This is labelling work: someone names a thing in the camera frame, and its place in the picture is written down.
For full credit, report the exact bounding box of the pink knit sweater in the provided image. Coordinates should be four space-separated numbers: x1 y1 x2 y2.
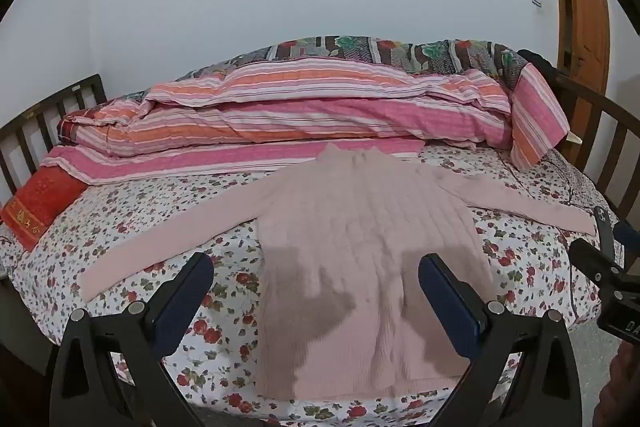
80 145 596 400

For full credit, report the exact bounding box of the person's right hand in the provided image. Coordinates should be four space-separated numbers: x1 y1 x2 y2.
592 341 639 426

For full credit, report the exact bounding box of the dark wooden footboard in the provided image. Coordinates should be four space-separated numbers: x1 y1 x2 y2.
518 49 639 223

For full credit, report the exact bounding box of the red pillow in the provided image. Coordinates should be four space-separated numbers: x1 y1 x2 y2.
1 167 88 253

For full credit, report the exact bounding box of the orange wooden door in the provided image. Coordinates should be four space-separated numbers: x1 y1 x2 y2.
543 0 612 153

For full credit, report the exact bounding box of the patchwork floral blanket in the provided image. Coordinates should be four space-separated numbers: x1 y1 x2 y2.
125 36 527 107

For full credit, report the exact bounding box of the dark wooden headboard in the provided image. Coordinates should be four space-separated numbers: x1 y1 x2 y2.
0 74 106 204

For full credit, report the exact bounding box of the pink striped quilt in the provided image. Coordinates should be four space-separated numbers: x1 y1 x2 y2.
43 57 570 185

